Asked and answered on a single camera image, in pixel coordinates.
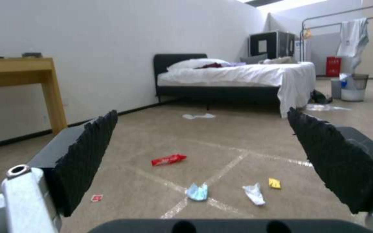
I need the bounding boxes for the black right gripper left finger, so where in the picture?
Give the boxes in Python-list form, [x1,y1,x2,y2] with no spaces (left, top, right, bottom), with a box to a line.
[0,109,119,233]

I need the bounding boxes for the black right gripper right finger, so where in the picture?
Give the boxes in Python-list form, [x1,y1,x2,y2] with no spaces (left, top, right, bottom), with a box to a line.
[287,107,373,233]

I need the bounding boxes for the black cloth on floor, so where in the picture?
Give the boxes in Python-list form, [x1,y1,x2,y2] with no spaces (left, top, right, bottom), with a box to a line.
[309,90,333,104]

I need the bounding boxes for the grey trash bin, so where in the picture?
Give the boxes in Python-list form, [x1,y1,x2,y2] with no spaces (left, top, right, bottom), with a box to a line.
[330,78,343,99]

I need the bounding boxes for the dark mesh trash bin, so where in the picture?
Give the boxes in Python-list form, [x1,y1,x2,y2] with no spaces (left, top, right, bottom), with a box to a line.
[349,73,370,90]

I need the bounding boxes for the clear plastic bag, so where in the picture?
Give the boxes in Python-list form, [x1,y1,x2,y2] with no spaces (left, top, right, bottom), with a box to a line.
[304,104,353,112]

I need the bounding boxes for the white bucket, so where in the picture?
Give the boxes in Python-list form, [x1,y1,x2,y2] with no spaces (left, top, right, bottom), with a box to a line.
[340,88,365,102]

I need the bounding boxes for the red box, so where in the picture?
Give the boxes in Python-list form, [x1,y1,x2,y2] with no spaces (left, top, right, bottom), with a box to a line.
[326,56,343,76]

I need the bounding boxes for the crumpled white paper wrapper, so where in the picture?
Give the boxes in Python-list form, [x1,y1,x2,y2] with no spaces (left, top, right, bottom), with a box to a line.
[242,183,267,207]

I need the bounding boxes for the red snack wrapper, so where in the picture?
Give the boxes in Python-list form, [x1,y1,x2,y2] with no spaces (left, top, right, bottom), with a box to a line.
[151,153,187,167]

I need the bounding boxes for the wooden side table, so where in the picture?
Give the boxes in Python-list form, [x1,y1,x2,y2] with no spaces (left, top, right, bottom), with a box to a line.
[0,57,68,135]

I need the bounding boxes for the white hanging shirt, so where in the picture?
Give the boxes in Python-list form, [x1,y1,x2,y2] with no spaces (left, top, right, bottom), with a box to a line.
[336,17,369,70]

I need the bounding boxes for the crumpled blue face mask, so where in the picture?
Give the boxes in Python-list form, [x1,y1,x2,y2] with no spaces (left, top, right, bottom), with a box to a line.
[186,182,212,202]

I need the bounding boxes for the grey pillow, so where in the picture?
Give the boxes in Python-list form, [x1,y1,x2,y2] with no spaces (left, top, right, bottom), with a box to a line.
[240,54,269,64]

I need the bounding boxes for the black equipment case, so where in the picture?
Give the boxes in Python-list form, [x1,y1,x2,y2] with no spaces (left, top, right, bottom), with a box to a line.
[249,30,297,60]

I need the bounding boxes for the dark red garment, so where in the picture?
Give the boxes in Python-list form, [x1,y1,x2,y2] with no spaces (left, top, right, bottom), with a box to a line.
[195,62,223,69]

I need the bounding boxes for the white pillow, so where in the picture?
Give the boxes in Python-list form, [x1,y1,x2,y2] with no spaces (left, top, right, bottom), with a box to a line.
[166,58,231,72]

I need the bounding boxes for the black frame bed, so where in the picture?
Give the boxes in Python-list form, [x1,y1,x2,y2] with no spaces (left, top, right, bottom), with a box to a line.
[153,53,317,119]

